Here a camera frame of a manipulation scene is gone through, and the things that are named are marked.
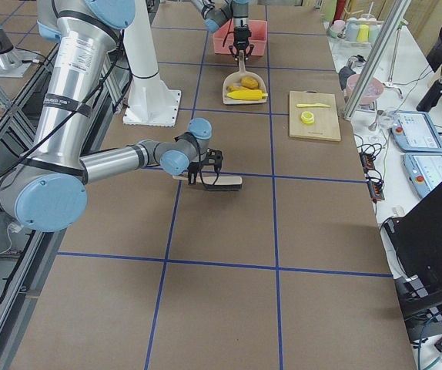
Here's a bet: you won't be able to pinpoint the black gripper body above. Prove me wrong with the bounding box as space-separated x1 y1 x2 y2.
233 25 251 48
188 154 209 181

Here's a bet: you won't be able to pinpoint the beige hand brush black bristles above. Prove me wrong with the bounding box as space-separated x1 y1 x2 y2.
172 176 243 191

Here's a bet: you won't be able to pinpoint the beige plastic dustpan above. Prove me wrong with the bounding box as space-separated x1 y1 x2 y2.
222 52 269 105

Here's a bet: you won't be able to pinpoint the brown toy potato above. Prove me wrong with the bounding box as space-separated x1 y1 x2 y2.
240 76 259 89

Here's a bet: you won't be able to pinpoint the yellow toy corn cob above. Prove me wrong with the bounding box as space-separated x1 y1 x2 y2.
226 89 269 101

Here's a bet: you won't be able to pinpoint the tan toy ginger root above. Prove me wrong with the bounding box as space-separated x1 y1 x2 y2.
226 84 240 93

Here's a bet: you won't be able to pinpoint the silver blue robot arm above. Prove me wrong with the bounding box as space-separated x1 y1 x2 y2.
0 1 212 232
191 0 254 61

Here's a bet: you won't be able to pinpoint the pink plastic bin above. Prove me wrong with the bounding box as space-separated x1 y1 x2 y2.
212 19 267 56

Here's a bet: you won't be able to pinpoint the yellow plastic toy knife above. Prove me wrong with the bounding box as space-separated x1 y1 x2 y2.
296 103 331 108

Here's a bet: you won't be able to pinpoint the yellow toy lemon slices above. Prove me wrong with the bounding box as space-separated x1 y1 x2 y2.
300 111 315 125

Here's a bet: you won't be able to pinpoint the bamboo cutting board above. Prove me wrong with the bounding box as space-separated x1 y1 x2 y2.
289 91 341 142

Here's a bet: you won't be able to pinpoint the yellow plastic cup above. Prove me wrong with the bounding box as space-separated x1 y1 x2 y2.
357 25 370 42

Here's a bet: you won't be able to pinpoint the pink bowl with ice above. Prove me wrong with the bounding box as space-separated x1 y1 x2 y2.
346 73 384 106

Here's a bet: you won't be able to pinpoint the black power strip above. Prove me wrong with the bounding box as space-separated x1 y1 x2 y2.
360 153 385 203

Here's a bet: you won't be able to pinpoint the upper teach pendant tablet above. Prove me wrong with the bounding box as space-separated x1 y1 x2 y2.
390 110 442 153

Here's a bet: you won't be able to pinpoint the teach pendant tablet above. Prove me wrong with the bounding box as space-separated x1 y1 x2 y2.
390 110 442 153
403 153 442 198

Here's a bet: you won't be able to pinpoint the black water bottle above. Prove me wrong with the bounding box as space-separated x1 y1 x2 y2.
416 75 442 113

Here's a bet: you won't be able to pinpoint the lower teach pendant tablet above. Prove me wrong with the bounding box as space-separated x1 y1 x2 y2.
403 153 442 198

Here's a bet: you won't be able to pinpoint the black monitor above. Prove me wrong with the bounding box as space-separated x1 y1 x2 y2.
383 182 442 289

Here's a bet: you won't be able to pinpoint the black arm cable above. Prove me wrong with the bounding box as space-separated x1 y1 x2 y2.
193 134 223 190

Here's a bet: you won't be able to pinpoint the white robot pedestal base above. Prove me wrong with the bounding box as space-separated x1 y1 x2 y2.
123 1 181 127

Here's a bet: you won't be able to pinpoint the aluminium frame post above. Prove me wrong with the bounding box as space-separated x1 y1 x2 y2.
343 0 411 121

